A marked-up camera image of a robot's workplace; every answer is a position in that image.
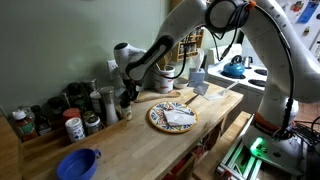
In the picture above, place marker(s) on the white wall outlet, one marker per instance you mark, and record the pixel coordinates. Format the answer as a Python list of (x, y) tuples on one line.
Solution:
[(113, 69)]

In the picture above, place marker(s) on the white plastic spatula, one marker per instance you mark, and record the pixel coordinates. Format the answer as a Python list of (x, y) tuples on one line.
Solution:
[(221, 93)]

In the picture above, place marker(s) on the white patterned spice jar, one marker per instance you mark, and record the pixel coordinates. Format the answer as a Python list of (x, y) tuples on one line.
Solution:
[(75, 129)]

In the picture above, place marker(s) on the small glass spice jar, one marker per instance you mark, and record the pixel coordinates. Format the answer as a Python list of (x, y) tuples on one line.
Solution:
[(126, 110)]

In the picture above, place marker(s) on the red hot sauce bottle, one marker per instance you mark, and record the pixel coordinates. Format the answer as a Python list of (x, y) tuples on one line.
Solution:
[(24, 126)]

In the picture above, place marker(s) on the dark lid glass jar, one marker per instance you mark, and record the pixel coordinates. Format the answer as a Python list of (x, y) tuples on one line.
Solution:
[(93, 124)]

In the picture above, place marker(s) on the white folded napkin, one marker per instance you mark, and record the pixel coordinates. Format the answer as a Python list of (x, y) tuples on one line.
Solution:
[(178, 118)]

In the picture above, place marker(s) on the tall salt grinder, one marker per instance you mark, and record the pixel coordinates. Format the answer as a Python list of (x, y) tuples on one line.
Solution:
[(107, 94)]

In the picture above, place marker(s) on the colourful patterned ceramic plate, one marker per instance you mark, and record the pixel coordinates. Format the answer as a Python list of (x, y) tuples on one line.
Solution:
[(156, 116)]

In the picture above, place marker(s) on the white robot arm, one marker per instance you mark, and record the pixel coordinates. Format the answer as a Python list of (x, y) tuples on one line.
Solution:
[(292, 71)]

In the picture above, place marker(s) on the red lid spice jar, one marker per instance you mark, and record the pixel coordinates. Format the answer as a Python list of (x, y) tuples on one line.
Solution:
[(71, 113)]

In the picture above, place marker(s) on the blue tea kettle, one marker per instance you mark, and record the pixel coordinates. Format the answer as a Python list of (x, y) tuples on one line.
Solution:
[(234, 67)]

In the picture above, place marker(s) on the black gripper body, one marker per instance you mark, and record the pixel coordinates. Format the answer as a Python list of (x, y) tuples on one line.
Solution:
[(132, 89)]

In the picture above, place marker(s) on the lower wooden spice rack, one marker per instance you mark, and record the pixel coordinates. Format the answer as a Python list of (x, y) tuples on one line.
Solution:
[(187, 47)]

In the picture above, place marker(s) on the blue plastic funnel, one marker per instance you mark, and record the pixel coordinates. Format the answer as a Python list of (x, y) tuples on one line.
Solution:
[(78, 165)]

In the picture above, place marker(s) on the white stove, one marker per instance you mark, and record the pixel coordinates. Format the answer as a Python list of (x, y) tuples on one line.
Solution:
[(250, 84)]

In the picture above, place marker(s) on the white red utensil crock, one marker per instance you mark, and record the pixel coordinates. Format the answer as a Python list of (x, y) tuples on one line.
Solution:
[(163, 80)]

